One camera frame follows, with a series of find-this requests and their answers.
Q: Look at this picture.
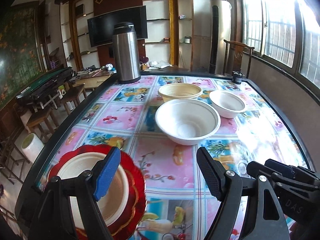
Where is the colourful floral tablecloth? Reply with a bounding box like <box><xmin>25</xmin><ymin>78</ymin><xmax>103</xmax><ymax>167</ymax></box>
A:
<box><xmin>35</xmin><ymin>75</ymin><xmax>308</xmax><ymax>239</ymax></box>

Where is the black television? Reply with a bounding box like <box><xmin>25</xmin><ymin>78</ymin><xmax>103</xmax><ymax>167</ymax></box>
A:
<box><xmin>87</xmin><ymin>6</ymin><xmax>148</xmax><ymax>47</ymax></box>

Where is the cream disposable plate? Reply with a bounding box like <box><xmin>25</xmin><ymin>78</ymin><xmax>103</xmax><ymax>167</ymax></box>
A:
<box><xmin>50</xmin><ymin>152</ymin><xmax>129</xmax><ymax>226</ymax></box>

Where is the cream plastic colander basket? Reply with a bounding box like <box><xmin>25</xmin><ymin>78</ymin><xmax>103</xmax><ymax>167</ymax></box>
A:
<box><xmin>158</xmin><ymin>83</ymin><xmax>203</xmax><ymax>102</ymax></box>

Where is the large white bowl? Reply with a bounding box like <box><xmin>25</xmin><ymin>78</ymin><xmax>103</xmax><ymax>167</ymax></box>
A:
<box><xmin>155</xmin><ymin>99</ymin><xmax>221</xmax><ymax>146</ymax></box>

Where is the small black round object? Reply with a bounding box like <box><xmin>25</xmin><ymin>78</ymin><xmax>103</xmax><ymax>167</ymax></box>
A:
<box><xmin>232</xmin><ymin>71</ymin><xmax>244</xmax><ymax>85</ymax></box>

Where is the stainless steel thermos jug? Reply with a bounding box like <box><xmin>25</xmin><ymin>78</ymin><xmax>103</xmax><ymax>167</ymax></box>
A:
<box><xmin>112</xmin><ymin>22</ymin><xmax>141</xmax><ymax>83</ymax></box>

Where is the low wooden tv cabinet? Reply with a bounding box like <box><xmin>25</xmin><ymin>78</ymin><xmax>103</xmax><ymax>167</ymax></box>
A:
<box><xmin>71</xmin><ymin>70</ymin><xmax>113</xmax><ymax>89</ymax></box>

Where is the dark wooden chair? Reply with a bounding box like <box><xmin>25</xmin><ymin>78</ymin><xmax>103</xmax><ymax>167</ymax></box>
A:
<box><xmin>222</xmin><ymin>40</ymin><xmax>255</xmax><ymax>78</ymax></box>

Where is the wooden stool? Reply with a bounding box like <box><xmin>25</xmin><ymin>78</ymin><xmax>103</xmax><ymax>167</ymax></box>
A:
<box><xmin>61</xmin><ymin>84</ymin><xmax>87</xmax><ymax>115</ymax></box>

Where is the tall floor air conditioner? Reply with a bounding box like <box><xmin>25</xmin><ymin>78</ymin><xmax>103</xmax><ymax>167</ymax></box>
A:
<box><xmin>209</xmin><ymin>0</ymin><xmax>232</xmax><ymax>74</ymax></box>

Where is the green mahjong table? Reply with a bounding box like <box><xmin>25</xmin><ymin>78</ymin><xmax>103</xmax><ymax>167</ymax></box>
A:
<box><xmin>16</xmin><ymin>67</ymin><xmax>73</xmax><ymax>105</ymax></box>

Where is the white cylindrical humidifier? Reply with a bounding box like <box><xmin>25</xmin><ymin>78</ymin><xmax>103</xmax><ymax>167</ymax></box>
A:
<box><xmin>21</xmin><ymin>133</ymin><xmax>44</xmax><ymax>163</ymax></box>

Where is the small white bowl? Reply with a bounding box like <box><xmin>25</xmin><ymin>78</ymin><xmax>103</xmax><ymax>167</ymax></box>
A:
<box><xmin>209</xmin><ymin>90</ymin><xmax>246</xmax><ymax>119</ymax></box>

